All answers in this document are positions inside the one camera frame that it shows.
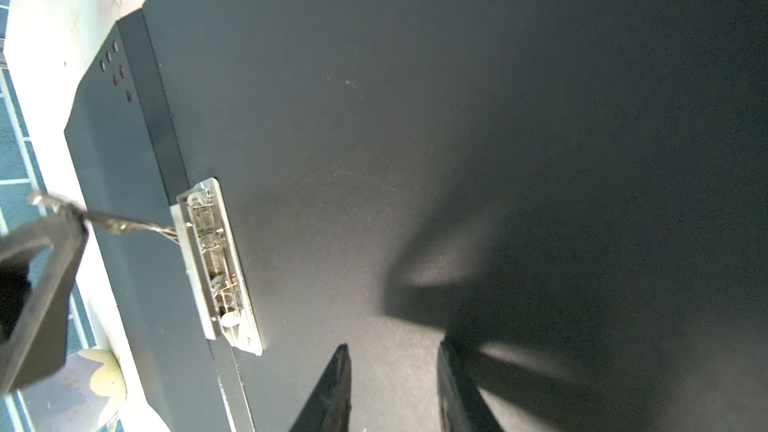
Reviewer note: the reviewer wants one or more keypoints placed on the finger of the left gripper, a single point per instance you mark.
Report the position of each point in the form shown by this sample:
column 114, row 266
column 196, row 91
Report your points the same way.
column 39, row 263

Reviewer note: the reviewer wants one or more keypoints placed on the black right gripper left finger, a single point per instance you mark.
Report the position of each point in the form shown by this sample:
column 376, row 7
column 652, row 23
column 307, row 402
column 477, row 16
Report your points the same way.
column 328, row 407

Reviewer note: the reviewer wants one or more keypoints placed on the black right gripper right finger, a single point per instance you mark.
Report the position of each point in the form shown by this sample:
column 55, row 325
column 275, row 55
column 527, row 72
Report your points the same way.
column 461, row 406

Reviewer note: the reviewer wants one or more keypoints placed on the metal folder clip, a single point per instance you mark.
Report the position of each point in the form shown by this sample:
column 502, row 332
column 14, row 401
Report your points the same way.
column 202, row 230

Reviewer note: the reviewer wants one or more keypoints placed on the orange black file folder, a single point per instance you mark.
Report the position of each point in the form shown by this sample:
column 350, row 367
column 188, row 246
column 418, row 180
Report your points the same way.
column 573, row 193

